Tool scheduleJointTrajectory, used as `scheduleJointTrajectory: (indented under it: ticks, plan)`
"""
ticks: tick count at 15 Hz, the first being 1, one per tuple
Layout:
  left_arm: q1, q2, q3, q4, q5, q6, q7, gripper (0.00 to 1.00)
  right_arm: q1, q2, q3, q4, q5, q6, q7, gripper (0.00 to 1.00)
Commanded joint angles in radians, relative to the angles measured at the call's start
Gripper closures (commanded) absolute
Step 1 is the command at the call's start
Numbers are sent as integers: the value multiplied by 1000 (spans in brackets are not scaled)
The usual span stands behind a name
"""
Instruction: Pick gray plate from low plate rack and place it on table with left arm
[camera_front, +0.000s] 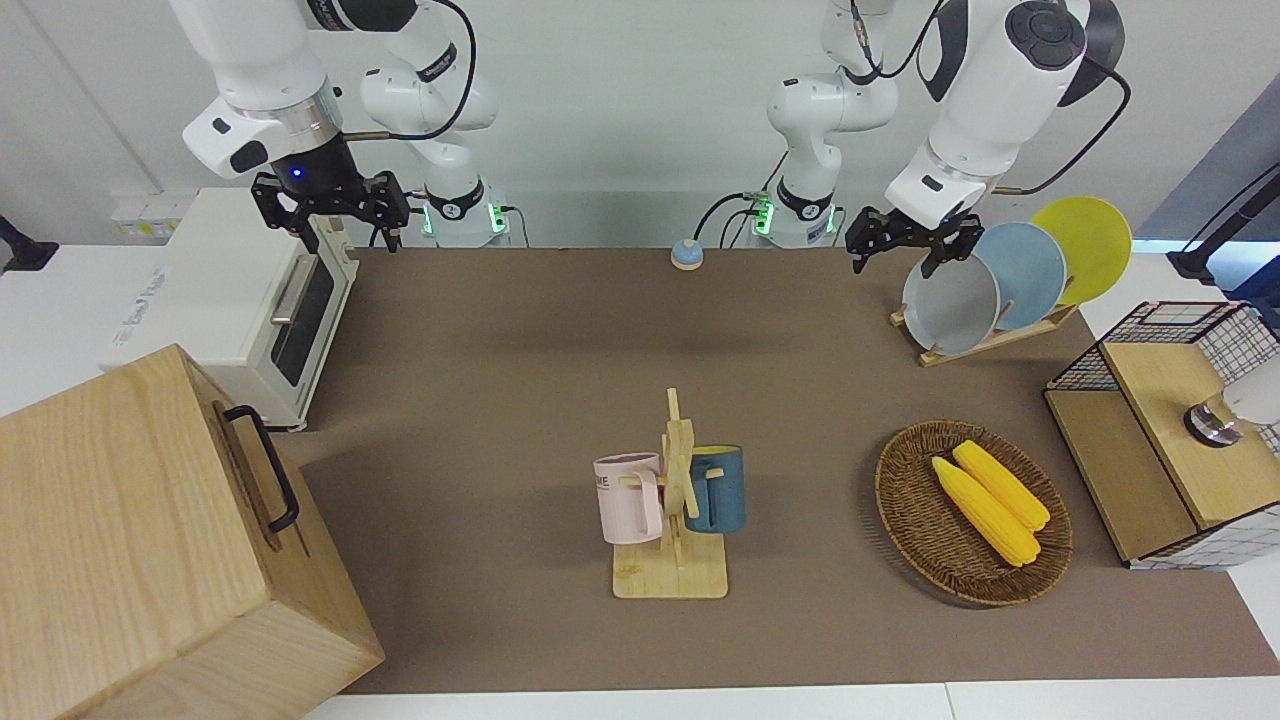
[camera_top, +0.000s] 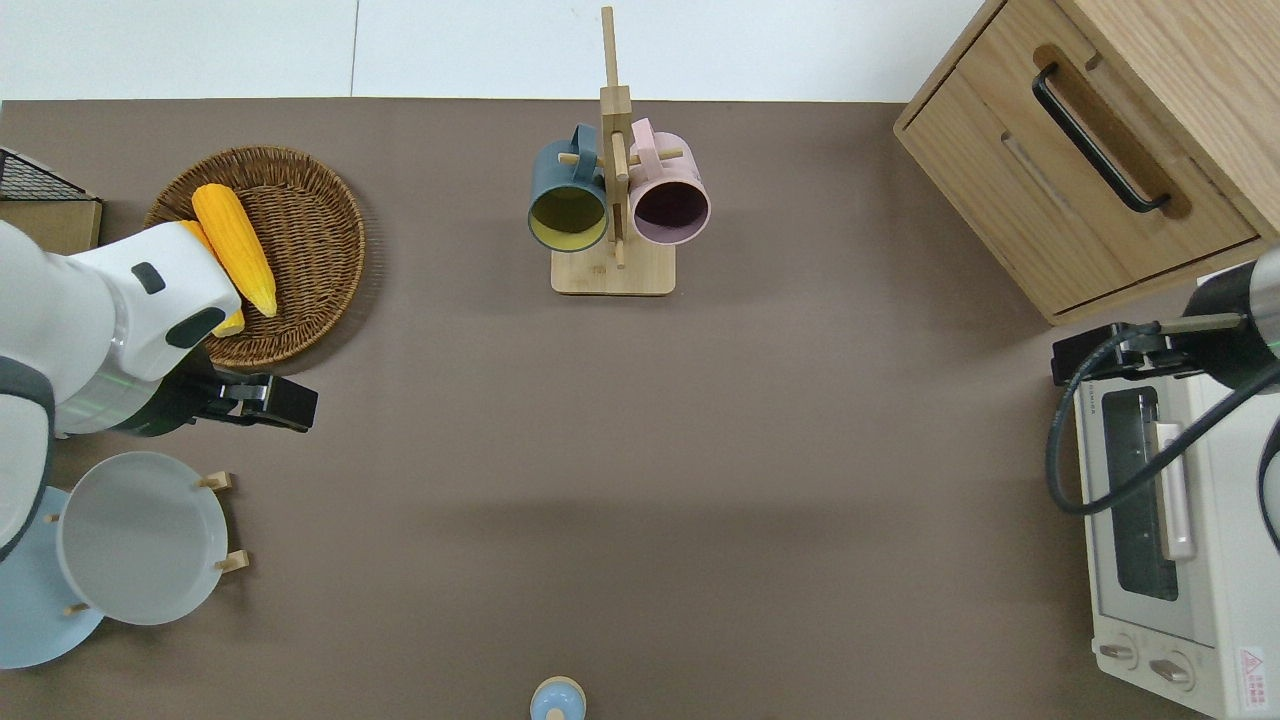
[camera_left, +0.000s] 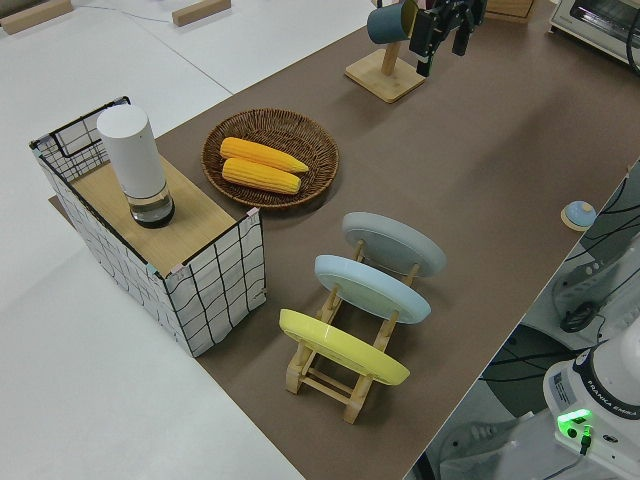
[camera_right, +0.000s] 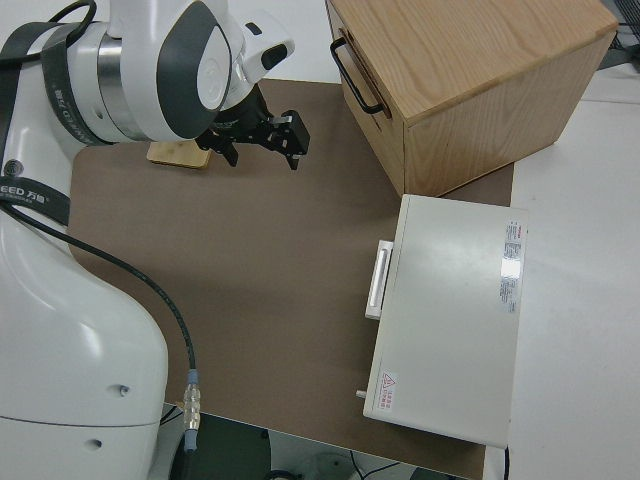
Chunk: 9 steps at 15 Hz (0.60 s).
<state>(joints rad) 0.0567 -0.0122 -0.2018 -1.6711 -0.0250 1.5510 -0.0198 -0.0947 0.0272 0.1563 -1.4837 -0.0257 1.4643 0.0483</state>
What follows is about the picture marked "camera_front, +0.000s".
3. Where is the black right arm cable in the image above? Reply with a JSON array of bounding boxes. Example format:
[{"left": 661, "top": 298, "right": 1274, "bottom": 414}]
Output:
[{"left": 340, "top": 0, "right": 479, "bottom": 141}]

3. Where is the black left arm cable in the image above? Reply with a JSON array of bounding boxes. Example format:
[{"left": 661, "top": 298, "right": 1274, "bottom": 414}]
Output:
[{"left": 990, "top": 55, "right": 1133, "bottom": 196}]

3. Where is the black base power cable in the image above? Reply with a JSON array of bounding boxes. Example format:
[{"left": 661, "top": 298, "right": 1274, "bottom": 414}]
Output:
[{"left": 695, "top": 190, "right": 776, "bottom": 247}]

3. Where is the white toaster oven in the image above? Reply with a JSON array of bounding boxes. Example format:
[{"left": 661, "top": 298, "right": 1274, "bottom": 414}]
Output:
[{"left": 100, "top": 188, "right": 359, "bottom": 431}]

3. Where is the brown table mat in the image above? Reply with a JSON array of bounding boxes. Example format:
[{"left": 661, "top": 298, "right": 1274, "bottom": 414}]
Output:
[{"left": 270, "top": 247, "right": 1280, "bottom": 696}]

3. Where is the brown wicker basket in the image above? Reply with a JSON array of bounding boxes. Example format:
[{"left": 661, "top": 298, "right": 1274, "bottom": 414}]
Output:
[{"left": 875, "top": 420, "right": 1074, "bottom": 608}]

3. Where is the white wall socket strip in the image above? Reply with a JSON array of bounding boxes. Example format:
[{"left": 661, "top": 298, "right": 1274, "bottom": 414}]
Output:
[{"left": 110, "top": 195, "right": 186, "bottom": 241}]

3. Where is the black camera stand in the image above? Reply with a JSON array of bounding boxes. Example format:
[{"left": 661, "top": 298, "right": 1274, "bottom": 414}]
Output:
[
  {"left": 0, "top": 215, "right": 59, "bottom": 276},
  {"left": 1165, "top": 165, "right": 1280, "bottom": 286}
]

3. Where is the wooden mug tree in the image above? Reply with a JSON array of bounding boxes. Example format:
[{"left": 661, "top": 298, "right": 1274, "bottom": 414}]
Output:
[{"left": 612, "top": 388, "right": 729, "bottom": 601}]

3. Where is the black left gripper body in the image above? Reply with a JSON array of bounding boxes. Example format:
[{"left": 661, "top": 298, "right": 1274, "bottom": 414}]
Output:
[{"left": 845, "top": 205, "right": 986, "bottom": 253}]

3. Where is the yellow plate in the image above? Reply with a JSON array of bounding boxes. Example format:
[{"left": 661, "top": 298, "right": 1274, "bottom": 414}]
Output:
[{"left": 1030, "top": 197, "right": 1133, "bottom": 306}]

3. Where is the dark blue mug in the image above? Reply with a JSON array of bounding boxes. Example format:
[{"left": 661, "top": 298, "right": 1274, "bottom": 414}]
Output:
[{"left": 685, "top": 445, "right": 747, "bottom": 534}]

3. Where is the pink mug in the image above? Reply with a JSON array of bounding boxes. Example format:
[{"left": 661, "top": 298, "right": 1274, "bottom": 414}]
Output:
[{"left": 593, "top": 453, "right": 666, "bottom": 546}]

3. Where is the wire grid storage box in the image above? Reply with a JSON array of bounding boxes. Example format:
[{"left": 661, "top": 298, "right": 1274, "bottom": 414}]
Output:
[{"left": 1043, "top": 300, "right": 1280, "bottom": 573}]

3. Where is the white cylinder bottle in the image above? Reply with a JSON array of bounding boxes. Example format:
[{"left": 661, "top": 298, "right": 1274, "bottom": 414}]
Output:
[{"left": 1185, "top": 355, "right": 1280, "bottom": 448}]

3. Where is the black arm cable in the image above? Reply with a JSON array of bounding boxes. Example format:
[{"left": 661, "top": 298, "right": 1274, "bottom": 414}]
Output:
[
  {"left": 990, "top": 55, "right": 1133, "bottom": 196},
  {"left": 340, "top": 0, "right": 479, "bottom": 141}
]

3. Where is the light blue plate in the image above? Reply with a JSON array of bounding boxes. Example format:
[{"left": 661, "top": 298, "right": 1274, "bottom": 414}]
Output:
[{"left": 972, "top": 222, "right": 1069, "bottom": 331}]

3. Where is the black box handle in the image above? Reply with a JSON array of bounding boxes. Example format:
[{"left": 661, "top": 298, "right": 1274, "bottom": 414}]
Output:
[{"left": 222, "top": 405, "right": 301, "bottom": 534}]

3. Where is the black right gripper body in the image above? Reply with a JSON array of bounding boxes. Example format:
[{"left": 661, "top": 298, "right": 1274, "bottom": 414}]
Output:
[{"left": 250, "top": 135, "right": 413, "bottom": 227}]

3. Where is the wooden box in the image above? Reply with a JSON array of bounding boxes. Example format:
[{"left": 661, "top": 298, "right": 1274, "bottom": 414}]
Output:
[{"left": 0, "top": 345, "right": 386, "bottom": 720}]

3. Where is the gray plate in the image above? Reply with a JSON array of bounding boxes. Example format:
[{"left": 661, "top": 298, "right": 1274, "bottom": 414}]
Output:
[{"left": 902, "top": 250, "right": 1001, "bottom": 356}]

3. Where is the wooden plate rack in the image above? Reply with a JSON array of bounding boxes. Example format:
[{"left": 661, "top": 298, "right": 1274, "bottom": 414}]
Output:
[{"left": 890, "top": 300, "right": 1079, "bottom": 368}]

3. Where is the yellow corn cob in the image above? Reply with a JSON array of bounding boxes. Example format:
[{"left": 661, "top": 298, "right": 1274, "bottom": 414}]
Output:
[
  {"left": 932, "top": 456, "right": 1043, "bottom": 569},
  {"left": 952, "top": 440, "right": 1051, "bottom": 531}
]

